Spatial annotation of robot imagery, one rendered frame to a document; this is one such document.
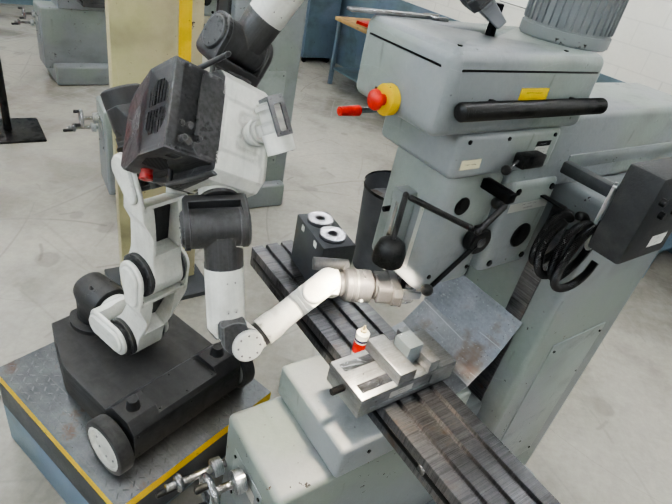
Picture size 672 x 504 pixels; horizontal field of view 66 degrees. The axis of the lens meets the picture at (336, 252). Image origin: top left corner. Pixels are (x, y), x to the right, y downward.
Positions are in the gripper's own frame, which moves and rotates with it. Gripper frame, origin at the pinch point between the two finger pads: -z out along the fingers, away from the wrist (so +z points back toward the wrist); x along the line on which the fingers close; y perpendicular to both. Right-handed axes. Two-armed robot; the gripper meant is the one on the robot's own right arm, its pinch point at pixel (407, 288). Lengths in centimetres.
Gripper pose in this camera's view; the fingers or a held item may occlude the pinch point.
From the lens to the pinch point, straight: 143.2
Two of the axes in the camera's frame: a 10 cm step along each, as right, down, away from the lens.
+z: -9.7, -0.7, -2.2
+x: -1.4, -5.6, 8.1
